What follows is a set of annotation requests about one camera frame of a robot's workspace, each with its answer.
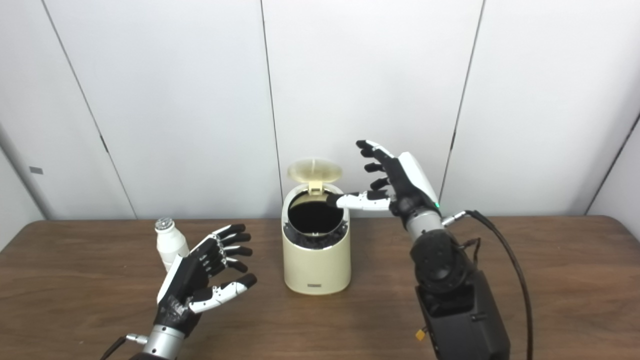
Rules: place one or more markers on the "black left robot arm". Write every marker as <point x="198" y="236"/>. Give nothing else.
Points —
<point x="162" y="342"/>

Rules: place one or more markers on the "small white plastic bottle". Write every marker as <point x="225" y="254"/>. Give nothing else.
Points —
<point x="170" y="245"/>

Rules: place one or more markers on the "cream round bin lid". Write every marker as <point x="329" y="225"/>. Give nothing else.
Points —
<point x="315" y="171"/>

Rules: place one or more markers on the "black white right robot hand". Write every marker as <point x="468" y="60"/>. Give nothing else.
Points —
<point x="410" y="185"/>

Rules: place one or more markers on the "small grey wall label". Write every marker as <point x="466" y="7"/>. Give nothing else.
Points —
<point x="36" y="170"/>

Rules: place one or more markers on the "black wall panel hinge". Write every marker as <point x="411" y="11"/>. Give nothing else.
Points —
<point x="104" y="144"/>
<point x="453" y="140"/>

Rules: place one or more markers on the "black bin liner bag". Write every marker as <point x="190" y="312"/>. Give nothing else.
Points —
<point x="315" y="217"/>

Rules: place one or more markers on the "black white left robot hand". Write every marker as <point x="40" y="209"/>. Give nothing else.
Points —
<point x="182" y="287"/>

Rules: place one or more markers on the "cream-colored round bin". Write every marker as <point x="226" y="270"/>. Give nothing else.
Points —
<point x="315" y="265"/>

